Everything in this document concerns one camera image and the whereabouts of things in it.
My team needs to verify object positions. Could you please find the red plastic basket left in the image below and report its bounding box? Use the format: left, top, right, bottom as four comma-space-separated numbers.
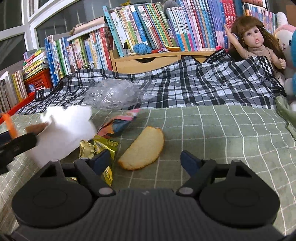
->
24, 68, 53, 93

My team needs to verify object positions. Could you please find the red bed rail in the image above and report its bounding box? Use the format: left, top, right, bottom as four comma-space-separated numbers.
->
8, 92, 35, 116

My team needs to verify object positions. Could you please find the black white plaid blanket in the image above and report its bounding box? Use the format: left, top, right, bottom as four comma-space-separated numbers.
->
18, 50, 285, 115

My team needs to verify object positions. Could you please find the clear crumpled plastic bag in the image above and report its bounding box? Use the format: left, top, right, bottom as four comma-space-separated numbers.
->
83, 79, 155, 110

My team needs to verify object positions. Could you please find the brown haired doll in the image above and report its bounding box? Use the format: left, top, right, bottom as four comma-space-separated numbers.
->
224, 16, 287, 70

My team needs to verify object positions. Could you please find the wooden drawer organizer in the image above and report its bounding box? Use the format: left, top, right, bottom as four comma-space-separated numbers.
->
110, 50, 214, 74

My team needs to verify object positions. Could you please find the gold foil wrapper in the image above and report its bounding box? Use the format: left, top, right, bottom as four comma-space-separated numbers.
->
79, 140, 95, 159

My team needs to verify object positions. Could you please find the stack of flat books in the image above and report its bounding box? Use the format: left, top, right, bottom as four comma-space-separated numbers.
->
22, 47, 49, 80

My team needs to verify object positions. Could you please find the row of upright books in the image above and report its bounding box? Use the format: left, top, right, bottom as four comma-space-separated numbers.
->
44, 1, 278, 85

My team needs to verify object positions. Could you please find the orange peel piece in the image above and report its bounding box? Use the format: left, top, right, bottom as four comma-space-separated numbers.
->
118, 126, 165, 171

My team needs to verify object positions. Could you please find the orange potato sticks box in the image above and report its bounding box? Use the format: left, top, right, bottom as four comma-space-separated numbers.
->
1, 105, 97, 167

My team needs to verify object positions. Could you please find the blue Doraemon plush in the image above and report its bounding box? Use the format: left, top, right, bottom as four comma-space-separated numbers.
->
290, 31, 296, 95

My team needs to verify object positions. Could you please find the blue yarn ball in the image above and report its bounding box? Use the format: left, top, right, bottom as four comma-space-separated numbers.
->
133, 43, 152, 55

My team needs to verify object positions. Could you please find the colourful small snack wrapper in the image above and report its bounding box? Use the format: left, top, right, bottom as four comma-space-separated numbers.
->
97, 108, 140, 138

